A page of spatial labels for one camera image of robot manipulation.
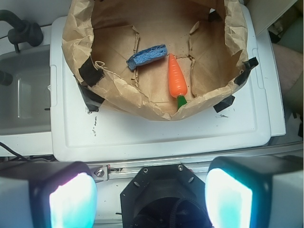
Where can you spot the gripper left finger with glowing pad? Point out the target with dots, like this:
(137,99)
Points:
(42,194)

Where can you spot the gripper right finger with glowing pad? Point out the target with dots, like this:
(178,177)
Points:
(256,192)

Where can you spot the orange plastic toy carrot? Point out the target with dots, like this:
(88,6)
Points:
(177,84)

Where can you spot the white plastic tray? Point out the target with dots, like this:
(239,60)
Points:
(108,135)

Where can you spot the brown paper bag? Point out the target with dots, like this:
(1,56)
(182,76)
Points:
(163,60)

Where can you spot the black faucet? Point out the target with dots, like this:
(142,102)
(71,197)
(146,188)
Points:
(23,31)

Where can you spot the blue sponge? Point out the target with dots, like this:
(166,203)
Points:
(147,56)

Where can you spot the aluminium rail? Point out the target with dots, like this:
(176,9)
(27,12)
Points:
(197,163)

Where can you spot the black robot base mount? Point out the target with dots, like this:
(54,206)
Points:
(167,200)

